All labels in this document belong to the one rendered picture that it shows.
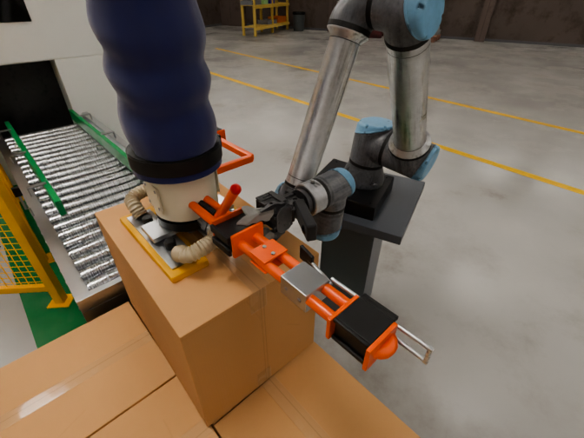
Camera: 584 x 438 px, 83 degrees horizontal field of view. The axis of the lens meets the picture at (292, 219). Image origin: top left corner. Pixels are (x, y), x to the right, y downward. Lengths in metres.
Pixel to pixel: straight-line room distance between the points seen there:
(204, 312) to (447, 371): 1.41
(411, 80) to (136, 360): 1.19
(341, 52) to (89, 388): 1.20
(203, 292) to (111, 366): 0.55
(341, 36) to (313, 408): 1.02
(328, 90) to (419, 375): 1.41
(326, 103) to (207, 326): 0.64
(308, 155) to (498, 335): 1.57
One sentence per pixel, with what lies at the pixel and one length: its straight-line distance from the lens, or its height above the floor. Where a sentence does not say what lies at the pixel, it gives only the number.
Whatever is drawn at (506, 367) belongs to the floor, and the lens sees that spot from 2.08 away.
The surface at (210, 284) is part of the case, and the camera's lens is 0.83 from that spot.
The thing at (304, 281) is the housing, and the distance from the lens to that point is 0.61.
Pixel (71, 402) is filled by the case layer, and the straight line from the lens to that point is 1.27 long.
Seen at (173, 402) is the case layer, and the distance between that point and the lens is 1.15.
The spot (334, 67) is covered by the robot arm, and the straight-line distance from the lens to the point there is 0.97.
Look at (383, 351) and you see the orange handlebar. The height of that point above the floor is 1.09.
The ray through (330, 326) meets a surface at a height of 1.09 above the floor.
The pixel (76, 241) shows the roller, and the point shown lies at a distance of 1.88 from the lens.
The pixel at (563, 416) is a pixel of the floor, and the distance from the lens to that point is 2.06.
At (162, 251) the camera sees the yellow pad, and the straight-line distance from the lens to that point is 0.92.
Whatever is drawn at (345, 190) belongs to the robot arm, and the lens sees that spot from 0.91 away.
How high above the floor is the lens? 1.54
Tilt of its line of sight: 35 degrees down
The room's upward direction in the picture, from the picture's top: straight up
